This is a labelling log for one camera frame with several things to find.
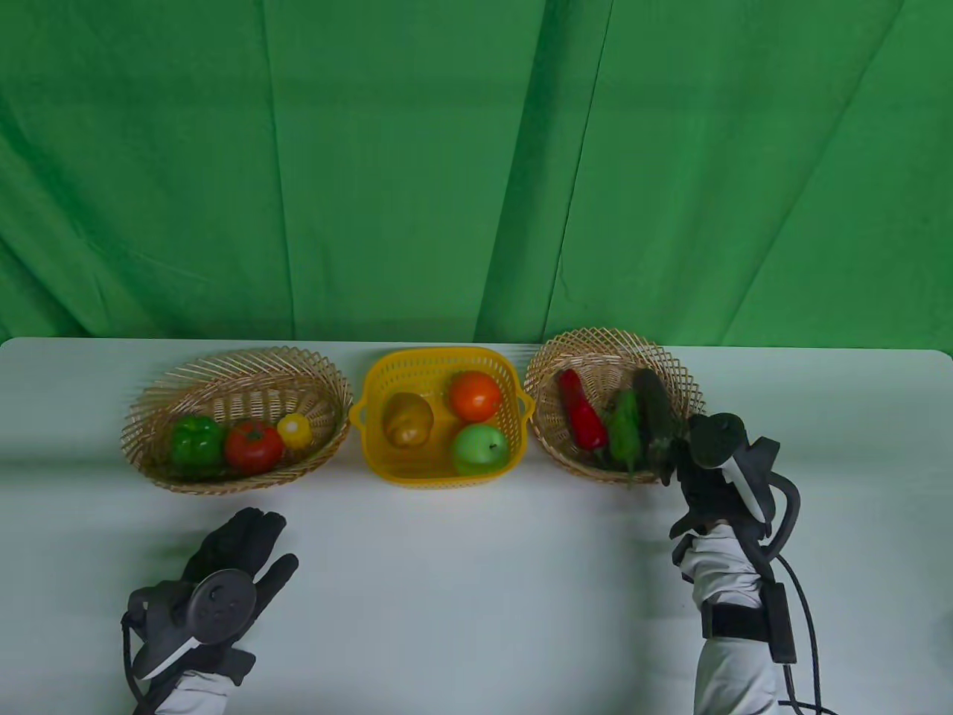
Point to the green apple object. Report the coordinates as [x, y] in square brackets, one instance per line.
[480, 449]

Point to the yellow plastic basket container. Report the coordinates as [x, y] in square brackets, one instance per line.
[439, 465]

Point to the long green pepper object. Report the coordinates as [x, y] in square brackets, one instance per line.
[624, 432]

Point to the orange fruit object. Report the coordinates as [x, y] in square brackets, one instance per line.
[475, 396]

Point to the green bell pepper object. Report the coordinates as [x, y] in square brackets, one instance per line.
[195, 443]

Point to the round grey left hand tracker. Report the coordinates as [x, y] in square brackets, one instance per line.
[222, 607]

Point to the person's left hand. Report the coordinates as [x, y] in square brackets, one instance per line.
[246, 540]

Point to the round wicker basket container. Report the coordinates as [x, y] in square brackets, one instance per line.
[595, 354]

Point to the round grey hand tracker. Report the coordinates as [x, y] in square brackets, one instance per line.
[222, 607]
[715, 439]

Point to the red tomato object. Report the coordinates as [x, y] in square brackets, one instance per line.
[253, 447]

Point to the person's right hand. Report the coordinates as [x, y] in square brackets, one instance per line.
[715, 491]

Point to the brown potato object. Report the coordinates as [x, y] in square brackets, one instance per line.
[408, 421]

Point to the round grey right hand tracker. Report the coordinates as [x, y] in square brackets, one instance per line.
[715, 439]

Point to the green background cloth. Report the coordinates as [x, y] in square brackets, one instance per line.
[447, 149]

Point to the purple eggplant object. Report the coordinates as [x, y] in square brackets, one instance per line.
[655, 410]

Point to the red chili pepper object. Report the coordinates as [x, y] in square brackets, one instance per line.
[582, 413]

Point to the oval wicker basket container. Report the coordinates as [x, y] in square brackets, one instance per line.
[246, 372]

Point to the person's left forearm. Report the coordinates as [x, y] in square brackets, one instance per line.
[193, 696]

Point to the small yellow pepper object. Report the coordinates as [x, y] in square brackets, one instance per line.
[294, 430]

